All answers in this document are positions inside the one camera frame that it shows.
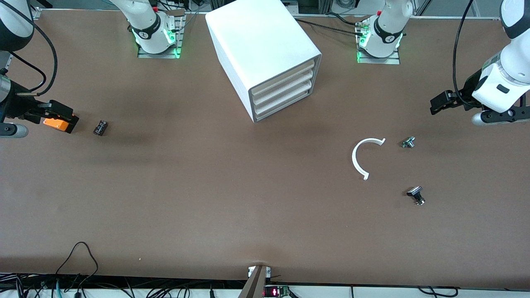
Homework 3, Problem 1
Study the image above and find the white drawer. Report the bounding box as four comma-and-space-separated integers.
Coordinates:
254, 80, 314, 114
252, 59, 317, 96
255, 89, 312, 122
253, 70, 315, 106

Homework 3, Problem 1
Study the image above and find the white drawer cabinet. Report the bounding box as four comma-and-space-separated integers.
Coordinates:
205, 0, 323, 123

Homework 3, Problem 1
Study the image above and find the orange box with black base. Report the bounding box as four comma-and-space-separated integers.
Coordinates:
43, 115, 80, 134

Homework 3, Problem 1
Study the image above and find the white semicircular plastic clip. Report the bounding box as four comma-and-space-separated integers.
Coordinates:
352, 138, 386, 181

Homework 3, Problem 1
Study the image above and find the circuit board with red light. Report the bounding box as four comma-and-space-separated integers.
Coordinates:
264, 285, 290, 298

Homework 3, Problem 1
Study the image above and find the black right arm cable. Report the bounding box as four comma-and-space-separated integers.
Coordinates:
0, 10, 58, 96

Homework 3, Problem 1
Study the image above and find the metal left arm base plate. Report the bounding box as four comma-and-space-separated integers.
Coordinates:
357, 21, 401, 65

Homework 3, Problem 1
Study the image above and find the black push button switch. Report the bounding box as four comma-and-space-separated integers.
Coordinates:
407, 186, 426, 206

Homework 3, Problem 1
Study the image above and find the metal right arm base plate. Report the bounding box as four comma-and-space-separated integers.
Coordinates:
137, 12, 186, 59

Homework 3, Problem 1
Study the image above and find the black base cable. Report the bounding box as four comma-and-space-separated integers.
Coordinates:
295, 18, 366, 34

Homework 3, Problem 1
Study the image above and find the black cable loop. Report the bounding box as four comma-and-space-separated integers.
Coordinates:
54, 242, 99, 287

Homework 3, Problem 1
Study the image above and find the wooden camera post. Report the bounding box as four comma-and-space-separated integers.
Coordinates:
237, 265, 267, 298

